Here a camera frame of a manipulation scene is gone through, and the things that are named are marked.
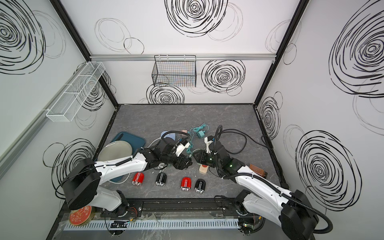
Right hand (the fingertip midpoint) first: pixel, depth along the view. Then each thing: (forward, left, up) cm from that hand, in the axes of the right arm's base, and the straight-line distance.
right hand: (193, 156), depth 77 cm
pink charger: (+26, +8, -14) cm, 30 cm away
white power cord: (+18, +24, -12) cm, 33 cm away
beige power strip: (-3, -5, -12) cm, 13 cm away
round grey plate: (+9, +52, -13) cm, 55 cm away
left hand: (-1, +2, -4) cm, 5 cm away
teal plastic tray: (+15, +38, -12) cm, 43 cm away
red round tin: (-27, +51, -9) cm, 58 cm away
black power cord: (+23, -34, -15) cm, 44 cm away
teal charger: (+22, -4, -11) cm, 25 cm away
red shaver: (-9, +30, -10) cm, 33 cm away
